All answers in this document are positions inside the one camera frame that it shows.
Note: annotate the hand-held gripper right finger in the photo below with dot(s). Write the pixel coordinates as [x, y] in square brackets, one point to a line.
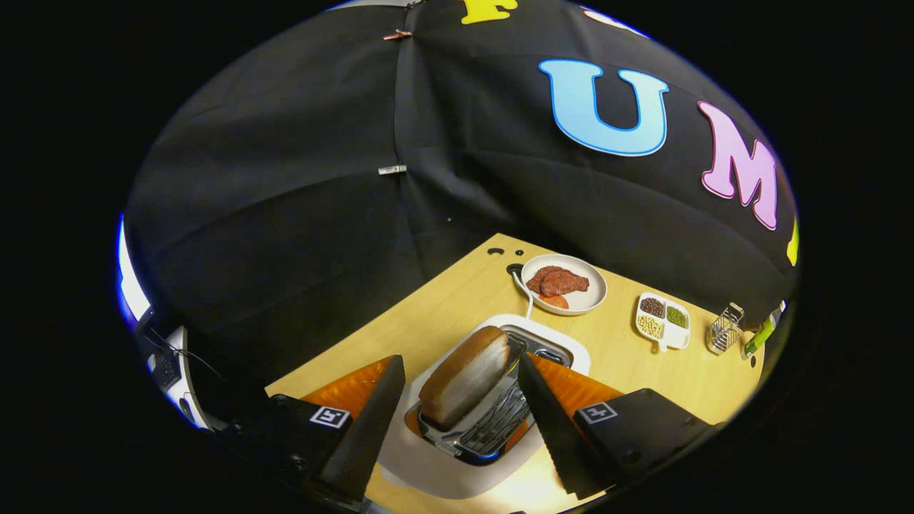
[560, 435]

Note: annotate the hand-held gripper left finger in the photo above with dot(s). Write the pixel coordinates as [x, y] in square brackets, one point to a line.
[364, 435]

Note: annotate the plain white bread slice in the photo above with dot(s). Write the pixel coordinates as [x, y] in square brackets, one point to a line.
[464, 375]

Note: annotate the white toaster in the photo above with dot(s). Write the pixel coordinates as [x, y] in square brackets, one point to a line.
[428, 471]

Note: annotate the orange tomato slice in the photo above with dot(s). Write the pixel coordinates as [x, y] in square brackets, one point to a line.
[555, 302]

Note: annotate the round white plate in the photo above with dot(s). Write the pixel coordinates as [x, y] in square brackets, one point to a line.
[589, 300]

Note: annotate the divided white dish with beans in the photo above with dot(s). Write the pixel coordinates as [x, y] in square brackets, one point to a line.
[677, 337]

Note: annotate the brown meat slice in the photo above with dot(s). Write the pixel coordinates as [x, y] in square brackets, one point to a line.
[560, 280]

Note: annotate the white curved object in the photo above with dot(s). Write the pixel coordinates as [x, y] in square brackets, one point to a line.
[182, 371]

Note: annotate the green label water bottle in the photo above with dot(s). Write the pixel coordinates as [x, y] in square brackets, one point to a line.
[759, 337]

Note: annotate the metal clip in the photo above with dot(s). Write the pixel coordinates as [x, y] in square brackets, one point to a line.
[392, 170]

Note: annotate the black backdrop cloth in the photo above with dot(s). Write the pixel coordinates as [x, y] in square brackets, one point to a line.
[285, 178]

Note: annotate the wooden clothes peg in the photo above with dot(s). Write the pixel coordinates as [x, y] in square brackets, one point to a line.
[397, 34]

